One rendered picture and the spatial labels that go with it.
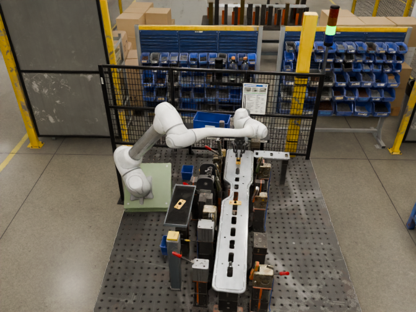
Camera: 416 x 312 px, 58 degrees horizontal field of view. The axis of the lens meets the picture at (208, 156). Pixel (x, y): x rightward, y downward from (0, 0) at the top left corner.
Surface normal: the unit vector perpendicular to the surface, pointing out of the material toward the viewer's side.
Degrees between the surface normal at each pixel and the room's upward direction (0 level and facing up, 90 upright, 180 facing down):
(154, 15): 90
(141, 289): 0
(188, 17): 90
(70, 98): 90
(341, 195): 0
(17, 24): 90
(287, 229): 0
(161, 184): 42
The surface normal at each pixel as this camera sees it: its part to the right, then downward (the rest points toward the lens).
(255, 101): -0.11, 0.57
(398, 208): 0.00, -0.82
